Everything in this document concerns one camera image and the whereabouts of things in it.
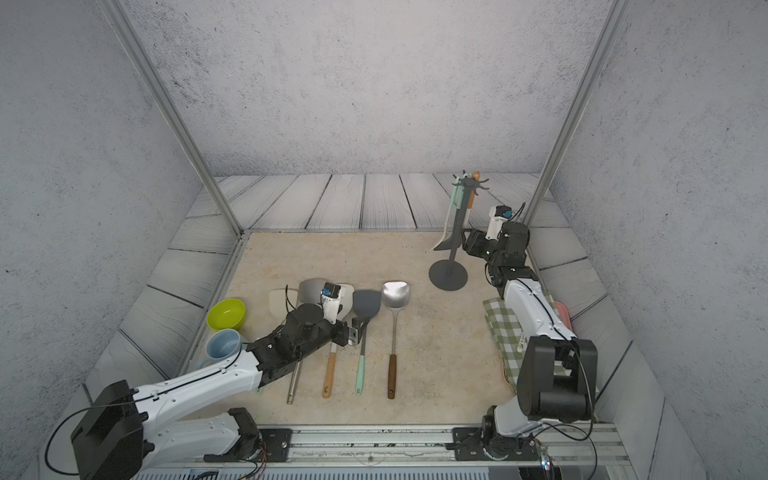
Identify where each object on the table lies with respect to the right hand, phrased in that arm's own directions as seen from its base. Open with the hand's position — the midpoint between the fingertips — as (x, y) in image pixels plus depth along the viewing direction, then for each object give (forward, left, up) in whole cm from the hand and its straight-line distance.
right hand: (471, 229), depth 85 cm
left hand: (-22, +30, -9) cm, 39 cm away
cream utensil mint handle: (+6, +4, +7) cm, 10 cm away
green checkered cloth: (-22, -12, -26) cm, 36 cm away
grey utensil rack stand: (+3, +3, -25) cm, 26 cm away
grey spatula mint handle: (-10, +31, -23) cm, 40 cm away
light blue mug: (-25, +72, -22) cm, 79 cm away
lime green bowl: (-14, +75, -23) cm, 79 cm away
